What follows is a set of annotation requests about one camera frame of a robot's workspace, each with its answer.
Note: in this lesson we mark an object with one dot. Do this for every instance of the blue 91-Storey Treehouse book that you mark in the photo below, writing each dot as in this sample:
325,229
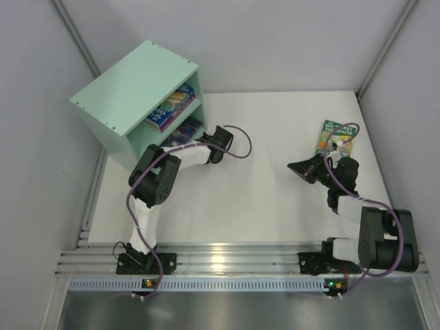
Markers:
165,113

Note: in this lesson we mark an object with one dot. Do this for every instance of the aluminium mounting rail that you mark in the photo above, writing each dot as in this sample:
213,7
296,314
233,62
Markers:
199,259

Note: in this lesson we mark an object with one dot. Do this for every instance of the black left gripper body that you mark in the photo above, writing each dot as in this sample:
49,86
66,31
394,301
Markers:
201,138

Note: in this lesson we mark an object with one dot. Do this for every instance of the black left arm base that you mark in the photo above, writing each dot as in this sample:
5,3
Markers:
147,265

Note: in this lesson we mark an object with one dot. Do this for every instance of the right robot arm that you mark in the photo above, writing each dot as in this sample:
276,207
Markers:
386,239

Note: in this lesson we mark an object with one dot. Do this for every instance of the dark Robinson Crusoe book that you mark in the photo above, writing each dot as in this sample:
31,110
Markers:
183,133

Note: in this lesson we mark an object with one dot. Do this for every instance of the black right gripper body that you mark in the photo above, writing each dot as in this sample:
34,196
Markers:
313,170

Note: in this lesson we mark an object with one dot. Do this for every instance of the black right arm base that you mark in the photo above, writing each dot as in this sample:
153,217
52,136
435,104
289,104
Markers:
317,263

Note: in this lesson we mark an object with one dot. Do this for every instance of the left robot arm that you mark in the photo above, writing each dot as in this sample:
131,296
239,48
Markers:
153,178

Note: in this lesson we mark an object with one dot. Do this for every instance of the green Storey Treehouse book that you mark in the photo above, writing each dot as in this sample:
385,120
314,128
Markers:
341,140

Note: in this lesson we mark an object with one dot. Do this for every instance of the perforated grey cable duct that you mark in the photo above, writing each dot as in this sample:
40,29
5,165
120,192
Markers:
208,285

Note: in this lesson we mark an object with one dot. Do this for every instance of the mint green shelf cabinet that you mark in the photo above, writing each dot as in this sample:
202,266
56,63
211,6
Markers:
114,106

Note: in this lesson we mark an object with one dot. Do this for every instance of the purple 117-Storey Treehouse book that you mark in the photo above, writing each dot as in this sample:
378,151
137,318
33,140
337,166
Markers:
176,113

